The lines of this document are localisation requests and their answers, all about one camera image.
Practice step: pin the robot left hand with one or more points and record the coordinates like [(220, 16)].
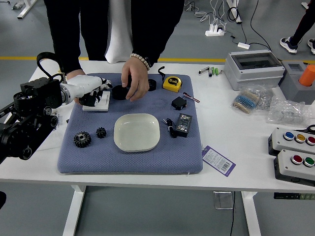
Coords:
[(83, 84)]

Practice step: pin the person's right hand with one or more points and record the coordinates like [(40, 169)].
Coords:
[(76, 73)]

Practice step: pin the person's left hand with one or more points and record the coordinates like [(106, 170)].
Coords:
[(137, 78)]

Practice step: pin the white wall switch plate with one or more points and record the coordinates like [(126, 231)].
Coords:
[(104, 104)]

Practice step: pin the small black gear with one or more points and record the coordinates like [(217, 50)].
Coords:
[(101, 132)]

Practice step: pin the white square plate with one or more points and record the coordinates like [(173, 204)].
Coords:
[(136, 132)]

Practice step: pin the big black gear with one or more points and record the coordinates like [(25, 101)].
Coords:
[(82, 140)]

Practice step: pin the person's left forearm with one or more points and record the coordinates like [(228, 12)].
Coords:
[(162, 41)]

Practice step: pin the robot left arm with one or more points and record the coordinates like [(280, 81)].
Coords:
[(29, 118)]

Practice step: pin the person's right forearm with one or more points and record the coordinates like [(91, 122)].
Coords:
[(64, 44)]

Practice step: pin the small black hex nut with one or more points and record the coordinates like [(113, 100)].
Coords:
[(152, 85)]

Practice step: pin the three-button control box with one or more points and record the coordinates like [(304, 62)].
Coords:
[(280, 145)]

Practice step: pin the two-button control box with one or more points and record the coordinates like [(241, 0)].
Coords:
[(288, 169)]

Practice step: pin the yellow tape measure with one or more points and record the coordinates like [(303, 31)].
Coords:
[(172, 84)]

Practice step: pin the printed clear plastic bag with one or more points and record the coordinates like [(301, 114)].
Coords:
[(57, 124)]

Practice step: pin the person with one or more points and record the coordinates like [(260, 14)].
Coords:
[(302, 24), (98, 24)]

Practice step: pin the black digital controller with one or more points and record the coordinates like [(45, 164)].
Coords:
[(183, 124)]

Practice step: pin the white desk leg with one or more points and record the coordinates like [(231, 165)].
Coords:
[(25, 11), (236, 11)]

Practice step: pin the blue-grey cushion mat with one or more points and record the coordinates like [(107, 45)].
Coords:
[(137, 162)]

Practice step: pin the white power strip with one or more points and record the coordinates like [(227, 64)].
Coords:
[(214, 32)]

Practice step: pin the bag of resistors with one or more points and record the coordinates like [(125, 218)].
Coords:
[(246, 100)]

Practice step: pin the white power adapter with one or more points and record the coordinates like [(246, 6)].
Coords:
[(243, 45)]

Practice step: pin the purple label tag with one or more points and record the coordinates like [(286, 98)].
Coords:
[(217, 161)]

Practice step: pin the white table leg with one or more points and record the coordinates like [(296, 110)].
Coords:
[(73, 211), (251, 214)]

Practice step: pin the clear bag of screws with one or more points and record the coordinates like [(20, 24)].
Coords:
[(265, 100)]

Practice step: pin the clear plastic holder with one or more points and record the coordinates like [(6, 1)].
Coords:
[(222, 200)]

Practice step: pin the bubble wrap bag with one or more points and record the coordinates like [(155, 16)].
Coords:
[(288, 111)]

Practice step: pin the grey foam block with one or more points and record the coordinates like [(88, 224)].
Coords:
[(295, 88)]

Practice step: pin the orange cylinder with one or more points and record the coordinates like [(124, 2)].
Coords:
[(307, 76)]

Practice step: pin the black scissors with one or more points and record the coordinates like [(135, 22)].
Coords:
[(311, 128)]

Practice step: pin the black table control panel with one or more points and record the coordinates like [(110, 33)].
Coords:
[(285, 196)]

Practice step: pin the grey electrical enclosure box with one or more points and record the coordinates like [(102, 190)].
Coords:
[(253, 73)]

